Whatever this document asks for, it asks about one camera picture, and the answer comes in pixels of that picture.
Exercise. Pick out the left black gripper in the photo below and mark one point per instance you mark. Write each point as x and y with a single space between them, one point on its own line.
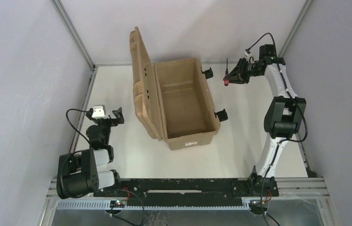
113 117

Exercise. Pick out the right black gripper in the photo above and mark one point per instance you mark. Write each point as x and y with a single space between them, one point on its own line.
240 71

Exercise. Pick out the red black screwdriver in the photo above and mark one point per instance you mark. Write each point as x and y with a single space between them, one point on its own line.
226 82

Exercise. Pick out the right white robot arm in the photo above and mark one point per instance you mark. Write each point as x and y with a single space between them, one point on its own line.
282 119

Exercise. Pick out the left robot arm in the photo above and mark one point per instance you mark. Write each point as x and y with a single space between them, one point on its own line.
78 173

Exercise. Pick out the upper black bin latch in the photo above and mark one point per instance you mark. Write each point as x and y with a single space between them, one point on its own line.
208 73

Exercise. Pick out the black bin latch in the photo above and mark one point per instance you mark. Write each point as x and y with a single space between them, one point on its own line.
221 115
208 73

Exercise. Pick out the lower black bin latch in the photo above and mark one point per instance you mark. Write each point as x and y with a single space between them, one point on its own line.
221 115

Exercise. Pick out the tan plastic storage bin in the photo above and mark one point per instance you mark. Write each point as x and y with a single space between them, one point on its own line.
172 99

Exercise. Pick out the left control board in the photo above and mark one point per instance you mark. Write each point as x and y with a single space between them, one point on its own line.
117 204

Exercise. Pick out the control board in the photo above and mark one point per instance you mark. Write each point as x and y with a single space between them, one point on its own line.
258 204
117 204

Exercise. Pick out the right control board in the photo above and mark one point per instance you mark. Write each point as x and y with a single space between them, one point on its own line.
258 204

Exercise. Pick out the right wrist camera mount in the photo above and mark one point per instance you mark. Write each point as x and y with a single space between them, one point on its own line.
249 58

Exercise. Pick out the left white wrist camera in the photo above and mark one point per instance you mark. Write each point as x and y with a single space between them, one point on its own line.
98 112

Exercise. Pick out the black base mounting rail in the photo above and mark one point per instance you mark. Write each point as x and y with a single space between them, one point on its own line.
191 191

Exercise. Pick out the slotted grey cable duct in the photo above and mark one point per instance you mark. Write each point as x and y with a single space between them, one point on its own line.
104 205

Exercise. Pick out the right aluminium frame post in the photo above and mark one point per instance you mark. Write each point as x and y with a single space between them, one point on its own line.
296 26

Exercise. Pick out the aluminium frame post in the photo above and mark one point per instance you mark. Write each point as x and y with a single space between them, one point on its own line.
296 26
64 16

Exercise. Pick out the left aluminium frame post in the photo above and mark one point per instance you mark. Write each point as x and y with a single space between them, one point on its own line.
64 16

